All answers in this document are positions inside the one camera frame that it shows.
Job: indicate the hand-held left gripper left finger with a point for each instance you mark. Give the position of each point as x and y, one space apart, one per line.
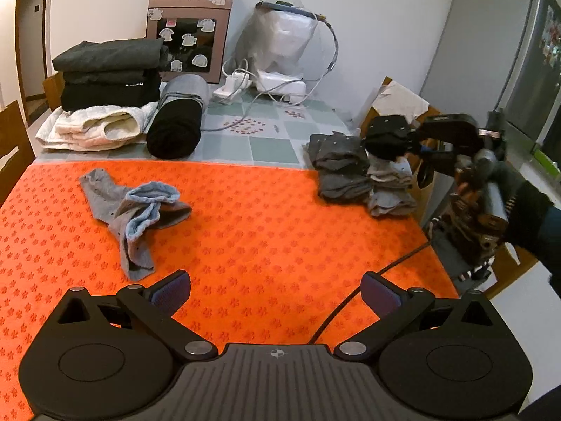
172 294

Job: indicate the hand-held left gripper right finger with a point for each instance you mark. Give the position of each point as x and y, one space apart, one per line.
381 294

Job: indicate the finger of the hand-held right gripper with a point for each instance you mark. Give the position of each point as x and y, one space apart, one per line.
415 137
420 152

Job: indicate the black dotted sock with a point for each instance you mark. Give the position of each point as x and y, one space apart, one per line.
385 149
392 128

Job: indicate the person's right forearm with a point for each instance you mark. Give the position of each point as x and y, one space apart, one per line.
553 250

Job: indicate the person's right hand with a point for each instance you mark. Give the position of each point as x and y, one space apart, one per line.
526 206

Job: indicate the light grey folded sock bundle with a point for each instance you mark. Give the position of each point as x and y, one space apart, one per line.
390 201
390 172

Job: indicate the white cloth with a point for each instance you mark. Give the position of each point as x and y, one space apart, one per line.
401 101

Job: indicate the grey sock with blue cuff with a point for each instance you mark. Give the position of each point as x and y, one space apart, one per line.
109 190
136 254

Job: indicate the dark grey folded sock bundle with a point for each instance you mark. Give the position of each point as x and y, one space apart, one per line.
339 153
344 188

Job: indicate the orange patterned table mat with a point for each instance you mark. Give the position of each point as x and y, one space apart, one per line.
263 237

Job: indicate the silver refrigerator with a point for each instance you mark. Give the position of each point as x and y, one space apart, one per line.
495 52

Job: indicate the checkered green table cover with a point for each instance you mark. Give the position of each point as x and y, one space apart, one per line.
263 136

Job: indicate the black rolled garment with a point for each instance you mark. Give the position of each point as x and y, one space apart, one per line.
173 131

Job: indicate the white appliance under plastic cover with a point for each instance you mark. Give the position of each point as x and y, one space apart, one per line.
285 39

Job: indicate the white folded padded garment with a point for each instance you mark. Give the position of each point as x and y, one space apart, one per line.
92 129

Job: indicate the white power strip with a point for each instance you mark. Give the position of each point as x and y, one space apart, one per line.
232 85

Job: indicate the grey rolled garment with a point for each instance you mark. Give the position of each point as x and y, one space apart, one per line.
186 87

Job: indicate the black folded garment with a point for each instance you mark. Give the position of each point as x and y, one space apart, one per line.
109 94

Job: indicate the dark grey folded garment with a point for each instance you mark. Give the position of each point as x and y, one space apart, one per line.
109 76

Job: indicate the pink water dispenser with stickers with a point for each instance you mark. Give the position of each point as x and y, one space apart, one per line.
188 30

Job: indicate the wooden door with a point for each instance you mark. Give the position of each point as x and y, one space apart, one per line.
30 30

